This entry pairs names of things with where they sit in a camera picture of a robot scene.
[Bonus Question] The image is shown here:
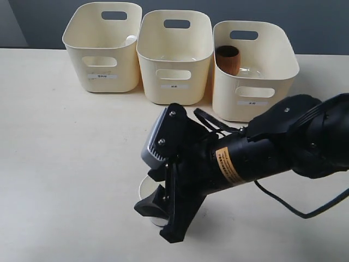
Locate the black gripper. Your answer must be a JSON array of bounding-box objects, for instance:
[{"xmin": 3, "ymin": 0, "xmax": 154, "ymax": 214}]
[{"xmin": 134, "ymin": 128, "xmax": 223, "ymax": 243}]

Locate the white paper cup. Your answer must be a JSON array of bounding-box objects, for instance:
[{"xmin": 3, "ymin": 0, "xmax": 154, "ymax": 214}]
[{"xmin": 138, "ymin": 174, "xmax": 170, "ymax": 227}]

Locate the brown wooden cup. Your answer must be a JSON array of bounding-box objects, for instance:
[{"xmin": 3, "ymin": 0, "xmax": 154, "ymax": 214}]
[{"xmin": 215, "ymin": 45, "xmax": 240, "ymax": 76}]

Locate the clear plastic bottle white cap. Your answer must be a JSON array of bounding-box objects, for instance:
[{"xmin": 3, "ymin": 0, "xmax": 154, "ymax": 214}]
[{"xmin": 125, "ymin": 35, "xmax": 137, "ymax": 45}]

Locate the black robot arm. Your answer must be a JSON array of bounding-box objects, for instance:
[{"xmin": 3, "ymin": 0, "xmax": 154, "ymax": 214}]
[{"xmin": 134, "ymin": 93, "xmax": 348, "ymax": 243}]

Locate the middle cream plastic bin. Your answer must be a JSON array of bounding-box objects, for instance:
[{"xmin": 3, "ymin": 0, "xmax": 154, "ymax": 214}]
[{"xmin": 136, "ymin": 10, "xmax": 213, "ymax": 105}]

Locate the cream plastic bin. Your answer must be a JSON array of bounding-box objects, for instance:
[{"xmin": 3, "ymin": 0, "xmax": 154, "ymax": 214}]
[
  {"xmin": 212, "ymin": 20, "xmax": 299, "ymax": 122},
  {"xmin": 136, "ymin": 10, "xmax": 213, "ymax": 105},
  {"xmin": 62, "ymin": 2, "xmax": 142, "ymax": 93}
]

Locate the right cream plastic bin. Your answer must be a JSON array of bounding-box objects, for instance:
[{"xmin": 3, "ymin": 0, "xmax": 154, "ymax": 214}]
[{"xmin": 212, "ymin": 20, "xmax": 299, "ymax": 122}]

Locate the left cream plastic bin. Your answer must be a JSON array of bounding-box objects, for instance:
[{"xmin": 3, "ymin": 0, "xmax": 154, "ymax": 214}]
[{"xmin": 62, "ymin": 2, "xmax": 142, "ymax": 93}]

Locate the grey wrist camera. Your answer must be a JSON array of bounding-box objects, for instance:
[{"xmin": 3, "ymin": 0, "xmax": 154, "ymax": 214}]
[{"xmin": 141, "ymin": 103, "xmax": 188, "ymax": 169}]

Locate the black cable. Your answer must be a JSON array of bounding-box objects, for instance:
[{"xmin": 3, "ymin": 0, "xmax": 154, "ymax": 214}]
[{"xmin": 192, "ymin": 108, "xmax": 349, "ymax": 219}]

